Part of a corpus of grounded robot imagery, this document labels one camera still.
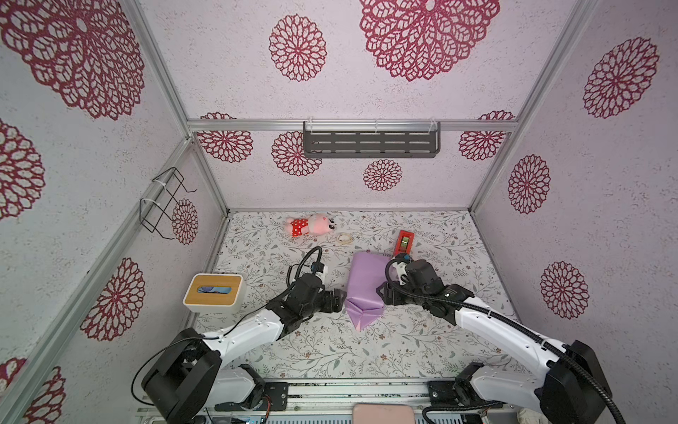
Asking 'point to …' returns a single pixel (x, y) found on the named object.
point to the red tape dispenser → (404, 243)
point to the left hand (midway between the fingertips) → (335, 297)
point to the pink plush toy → (316, 224)
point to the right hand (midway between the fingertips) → (383, 285)
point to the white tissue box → (214, 292)
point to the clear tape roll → (345, 242)
